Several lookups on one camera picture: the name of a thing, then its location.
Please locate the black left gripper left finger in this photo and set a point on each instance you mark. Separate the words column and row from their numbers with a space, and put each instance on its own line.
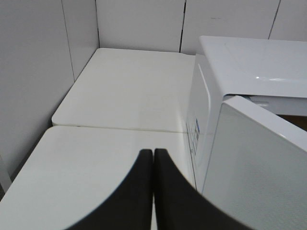
column 129, row 207

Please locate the white microwave door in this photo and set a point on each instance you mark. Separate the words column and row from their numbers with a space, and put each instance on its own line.
column 257, row 170

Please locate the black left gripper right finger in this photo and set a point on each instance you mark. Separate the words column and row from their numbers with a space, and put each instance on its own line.
column 179, row 206

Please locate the white microwave oven body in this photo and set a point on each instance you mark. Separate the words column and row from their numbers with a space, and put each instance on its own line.
column 270, row 73

